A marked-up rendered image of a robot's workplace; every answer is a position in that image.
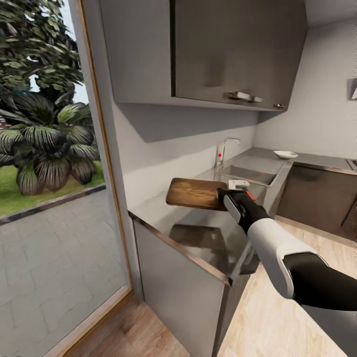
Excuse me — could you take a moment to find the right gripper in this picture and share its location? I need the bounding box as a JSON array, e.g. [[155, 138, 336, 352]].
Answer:
[[217, 190, 230, 202]]

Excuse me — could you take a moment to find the cutting board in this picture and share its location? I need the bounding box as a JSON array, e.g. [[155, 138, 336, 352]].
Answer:
[[166, 178, 228, 212]]

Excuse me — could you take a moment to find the bowl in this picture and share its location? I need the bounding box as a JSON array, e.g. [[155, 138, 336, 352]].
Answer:
[[274, 150, 298, 160]]

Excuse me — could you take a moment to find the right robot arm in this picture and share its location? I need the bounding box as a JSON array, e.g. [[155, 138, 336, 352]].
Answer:
[[217, 179, 357, 357]]

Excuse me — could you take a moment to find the parer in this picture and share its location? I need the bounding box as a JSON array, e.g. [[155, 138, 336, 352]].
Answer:
[[243, 187, 255, 201]]

